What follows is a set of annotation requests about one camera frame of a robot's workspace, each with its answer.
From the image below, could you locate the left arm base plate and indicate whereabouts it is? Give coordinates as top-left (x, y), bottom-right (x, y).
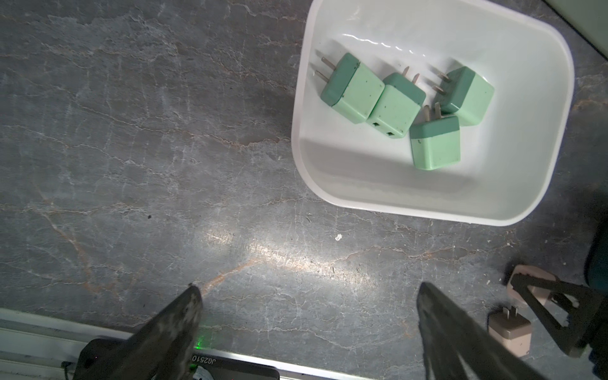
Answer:
top-left (191, 353), bottom-right (280, 380)

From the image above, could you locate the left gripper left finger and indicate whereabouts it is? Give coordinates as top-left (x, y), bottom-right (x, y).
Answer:
top-left (74, 286), bottom-right (203, 379)

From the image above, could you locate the white plastic tray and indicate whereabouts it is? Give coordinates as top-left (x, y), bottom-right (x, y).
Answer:
top-left (290, 0), bottom-right (576, 227)

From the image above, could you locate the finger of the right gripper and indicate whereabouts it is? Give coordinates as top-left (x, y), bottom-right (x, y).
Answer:
top-left (511, 274), bottom-right (606, 358)

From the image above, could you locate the pink plug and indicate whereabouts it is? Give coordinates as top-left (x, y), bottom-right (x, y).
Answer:
top-left (507, 264), bottom-right (560, 306)
top-left (488, 307), bottom-right (532, 357)

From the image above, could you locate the green plug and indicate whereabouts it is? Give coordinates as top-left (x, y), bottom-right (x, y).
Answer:
top-left (409, 102), bottom-right (461, 171)
top-left (367, 66), bottom-right (427, 139)
top-left (432, 66), bottom-right (495, 127)
top-left (315, 53), bottom-right (386, 124)

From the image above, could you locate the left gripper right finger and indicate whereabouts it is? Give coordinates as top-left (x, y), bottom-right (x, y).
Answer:
top-left (416, 282), bottom-right (543, 379)

